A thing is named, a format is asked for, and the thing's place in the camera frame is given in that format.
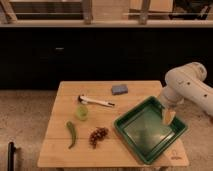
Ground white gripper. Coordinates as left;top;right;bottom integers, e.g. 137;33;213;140
158;87;184;125

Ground blue sponge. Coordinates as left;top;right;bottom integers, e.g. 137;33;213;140
111;84;128;95

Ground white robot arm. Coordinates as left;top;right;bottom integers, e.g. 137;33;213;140
158;62;213;125

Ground green square tray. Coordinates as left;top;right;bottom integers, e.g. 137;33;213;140
114;96;187;165

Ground red grape bunch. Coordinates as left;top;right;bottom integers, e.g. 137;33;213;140
89;127;109;148

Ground light green cup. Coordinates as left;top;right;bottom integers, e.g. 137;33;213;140
76;105;88;121

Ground green chili pepper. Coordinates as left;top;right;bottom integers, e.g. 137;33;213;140
66;121;76;149

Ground dark cabinet counter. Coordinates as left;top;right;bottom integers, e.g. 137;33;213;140
0;27;213;89

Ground white black handled tool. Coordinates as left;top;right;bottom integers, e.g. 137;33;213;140
78;95;115;107

